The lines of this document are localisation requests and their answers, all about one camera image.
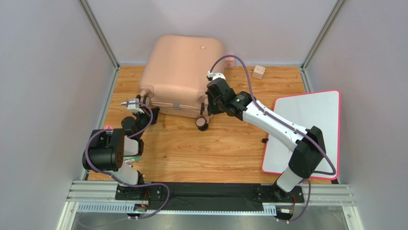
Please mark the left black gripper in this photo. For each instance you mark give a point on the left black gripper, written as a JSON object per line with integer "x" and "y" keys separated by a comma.
{"x": 155, "y": 111}

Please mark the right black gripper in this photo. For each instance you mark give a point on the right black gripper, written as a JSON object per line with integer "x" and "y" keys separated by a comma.
{"x": 209, "y": 104}

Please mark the pink suitcase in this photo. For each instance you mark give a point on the pink suitcase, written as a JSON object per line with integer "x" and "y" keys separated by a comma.
{"x": 175, "y": 76}

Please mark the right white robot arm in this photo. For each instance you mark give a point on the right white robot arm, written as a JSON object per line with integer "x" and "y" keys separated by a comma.
{"x": 307, "y": 145}

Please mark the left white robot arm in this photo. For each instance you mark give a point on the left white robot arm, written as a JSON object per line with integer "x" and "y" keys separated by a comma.
{"x": 107, "y": 149}

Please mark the green marker pens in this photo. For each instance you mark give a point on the green marker pens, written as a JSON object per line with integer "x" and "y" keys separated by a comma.
{"x": 130, "y": 159}

